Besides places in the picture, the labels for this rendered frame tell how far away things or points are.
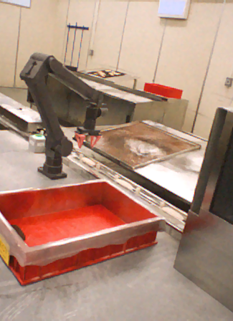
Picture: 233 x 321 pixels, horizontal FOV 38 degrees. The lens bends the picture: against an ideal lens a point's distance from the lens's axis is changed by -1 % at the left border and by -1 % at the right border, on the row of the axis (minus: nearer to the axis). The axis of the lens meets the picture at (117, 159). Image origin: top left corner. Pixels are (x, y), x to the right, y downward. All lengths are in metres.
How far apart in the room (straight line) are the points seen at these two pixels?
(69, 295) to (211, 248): 0.38
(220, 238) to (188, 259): 0.13
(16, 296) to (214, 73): 5.11
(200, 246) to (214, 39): 4.97
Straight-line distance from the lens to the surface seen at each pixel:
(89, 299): 0.87
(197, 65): 5.86
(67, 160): 1.66
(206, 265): 0.98
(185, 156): 1.77
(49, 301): 0.86
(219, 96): 5.56
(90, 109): 1.61
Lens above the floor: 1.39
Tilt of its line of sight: 18 degrees down
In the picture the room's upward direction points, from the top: 11 degrees clockwise
